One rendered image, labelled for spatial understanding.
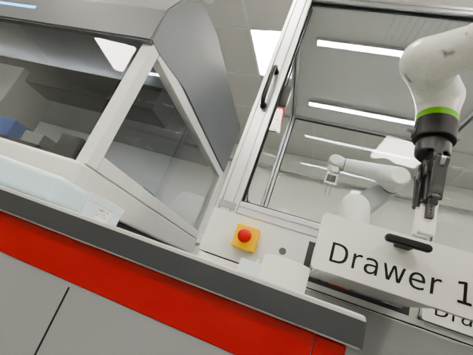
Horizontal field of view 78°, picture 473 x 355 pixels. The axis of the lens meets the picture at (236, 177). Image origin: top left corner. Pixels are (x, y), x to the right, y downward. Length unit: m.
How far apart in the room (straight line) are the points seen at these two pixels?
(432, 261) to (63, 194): 0.63
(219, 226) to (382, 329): 0.53
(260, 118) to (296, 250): 0.49
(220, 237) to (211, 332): 0.64
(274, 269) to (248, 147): 0.67
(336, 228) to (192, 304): 0.35
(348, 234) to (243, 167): 0.52
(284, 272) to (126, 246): 0.21
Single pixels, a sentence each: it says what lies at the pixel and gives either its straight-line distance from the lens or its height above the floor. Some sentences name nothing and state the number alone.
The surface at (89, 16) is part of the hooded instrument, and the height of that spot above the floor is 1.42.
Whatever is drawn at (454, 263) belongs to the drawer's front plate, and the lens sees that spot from 0.65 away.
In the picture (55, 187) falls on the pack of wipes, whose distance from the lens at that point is 0.51.
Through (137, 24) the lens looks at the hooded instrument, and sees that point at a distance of 1.17.
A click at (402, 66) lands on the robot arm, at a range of 0.82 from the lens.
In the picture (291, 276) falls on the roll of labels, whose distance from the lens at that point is 0.43.
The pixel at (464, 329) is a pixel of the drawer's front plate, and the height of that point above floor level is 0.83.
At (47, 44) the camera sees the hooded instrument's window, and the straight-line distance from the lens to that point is 1.34.
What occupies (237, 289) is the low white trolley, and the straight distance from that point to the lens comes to 0.32.
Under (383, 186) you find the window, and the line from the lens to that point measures 1.04.
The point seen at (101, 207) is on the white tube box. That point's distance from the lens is 0.68.
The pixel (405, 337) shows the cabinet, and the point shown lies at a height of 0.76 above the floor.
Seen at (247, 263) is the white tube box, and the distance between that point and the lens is 0.65.
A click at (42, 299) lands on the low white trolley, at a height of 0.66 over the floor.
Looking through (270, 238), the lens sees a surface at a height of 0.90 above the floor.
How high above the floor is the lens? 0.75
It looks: 18 degrees up
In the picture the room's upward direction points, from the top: 20 degrees clockwise
